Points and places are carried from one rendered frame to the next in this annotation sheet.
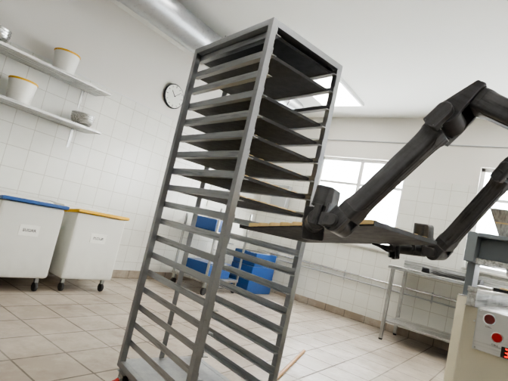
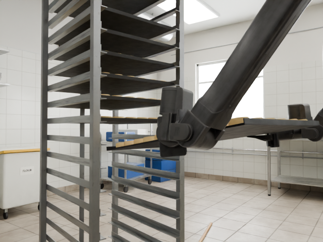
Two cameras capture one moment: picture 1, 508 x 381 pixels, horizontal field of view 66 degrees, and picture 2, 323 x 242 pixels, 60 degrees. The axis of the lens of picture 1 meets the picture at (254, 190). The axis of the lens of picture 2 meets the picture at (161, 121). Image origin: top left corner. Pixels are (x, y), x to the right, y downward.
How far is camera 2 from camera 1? 0.53 m
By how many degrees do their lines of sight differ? 4
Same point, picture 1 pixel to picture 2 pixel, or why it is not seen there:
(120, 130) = (28, 78)
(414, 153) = (282, 9)
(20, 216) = not seen: outside the picture
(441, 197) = (294, 75)
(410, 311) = (287, 168)
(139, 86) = (35, 40)
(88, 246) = (19, 178)
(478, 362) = not seen: outside the picture
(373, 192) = (232, 81)
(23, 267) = not seen: outside the picture
